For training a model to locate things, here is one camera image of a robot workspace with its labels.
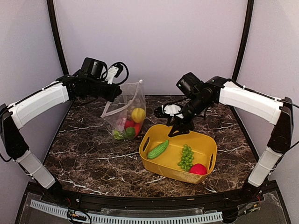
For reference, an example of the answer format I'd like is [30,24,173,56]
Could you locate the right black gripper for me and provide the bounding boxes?
[166,94,212,136]

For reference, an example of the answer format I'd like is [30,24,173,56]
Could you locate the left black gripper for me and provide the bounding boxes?
[87,78,122,102]

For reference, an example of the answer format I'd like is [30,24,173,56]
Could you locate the green toy cucumber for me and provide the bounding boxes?
[147,140,169,160]

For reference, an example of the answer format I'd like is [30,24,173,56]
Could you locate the clear zip top bag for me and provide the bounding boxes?
[101,79,146,140]

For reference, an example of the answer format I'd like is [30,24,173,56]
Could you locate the yellow plastic basket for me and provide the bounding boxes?
[139,124,217,184]

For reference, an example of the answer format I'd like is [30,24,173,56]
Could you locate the green toy grapes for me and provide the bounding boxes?
[178,144,194,172]

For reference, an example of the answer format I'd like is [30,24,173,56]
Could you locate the yellow toy apple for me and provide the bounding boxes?
[131,108,146,123]

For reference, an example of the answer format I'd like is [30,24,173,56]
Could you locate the orange toy carrot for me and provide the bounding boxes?
[134,123,142,137]

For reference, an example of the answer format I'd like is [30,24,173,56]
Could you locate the green toy leafy vegetable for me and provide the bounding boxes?
[125,127,136,139]

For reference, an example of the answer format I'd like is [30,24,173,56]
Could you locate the red toy apple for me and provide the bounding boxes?
[124,119,135,129]

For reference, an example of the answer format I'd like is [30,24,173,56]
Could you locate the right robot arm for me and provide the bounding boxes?
[161,72,295,203]

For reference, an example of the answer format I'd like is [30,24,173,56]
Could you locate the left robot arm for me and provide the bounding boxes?
[0,57,126,203]

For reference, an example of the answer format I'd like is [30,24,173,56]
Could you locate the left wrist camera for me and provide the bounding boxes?
[105,62,129,85]

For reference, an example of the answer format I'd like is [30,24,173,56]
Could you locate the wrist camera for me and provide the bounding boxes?
[105,62,129,85]
[154,104,184,119]

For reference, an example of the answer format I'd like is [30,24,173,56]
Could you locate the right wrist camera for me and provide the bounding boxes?
[154,104,184,119]

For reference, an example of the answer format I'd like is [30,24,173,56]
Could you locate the black front rail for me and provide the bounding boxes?
[22,181,278,211]

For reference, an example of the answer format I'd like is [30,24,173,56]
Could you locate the left black frame post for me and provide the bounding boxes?
[46,0,69,75]

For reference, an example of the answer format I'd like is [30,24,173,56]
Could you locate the black frame post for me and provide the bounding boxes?
[46,0,69,75]
[232,0,254,81]

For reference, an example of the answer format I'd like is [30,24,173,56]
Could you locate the white slotted cable duct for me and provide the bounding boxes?
[29,199,223,224]

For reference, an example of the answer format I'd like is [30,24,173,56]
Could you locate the right black frame post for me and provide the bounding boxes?
[232,0,254,81]

